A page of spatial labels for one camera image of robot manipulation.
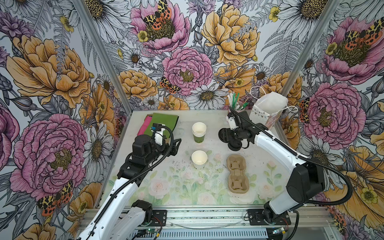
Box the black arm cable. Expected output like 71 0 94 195
89 125 175 229
229 107 354 207

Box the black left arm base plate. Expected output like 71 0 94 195
141 210 168 227

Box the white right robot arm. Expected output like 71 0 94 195
219 108 326 224

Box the stack of paper cups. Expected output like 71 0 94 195
192 122 207 143

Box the cartoon animal paper gift bag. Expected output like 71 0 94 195
249 87 299 130

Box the aluminium front frame rail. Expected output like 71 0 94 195
153 205 334 229

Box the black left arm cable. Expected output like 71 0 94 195
89 125 175 229

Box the black plastic cup lid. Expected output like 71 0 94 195
218 128 242 152

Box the aluminium corner post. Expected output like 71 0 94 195
281 0 341 97
74 1 133 116

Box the aluminium right corner post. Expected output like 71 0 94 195
281 0 341 97

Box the white paper coffee cup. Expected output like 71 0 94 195
191 150 208 170

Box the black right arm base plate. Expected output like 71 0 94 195
246 209 292 226

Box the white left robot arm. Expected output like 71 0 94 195
78 124 182 240

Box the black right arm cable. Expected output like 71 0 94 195
229 107 354 207

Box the aluminium left corner post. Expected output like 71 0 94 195
74 1 133 116

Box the brown pulp cup carrier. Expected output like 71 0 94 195
227 155 250 194

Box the white ventilated cable duct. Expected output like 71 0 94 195
157 228 269 240

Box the pink paper napkin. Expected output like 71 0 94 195
137 115 152 136

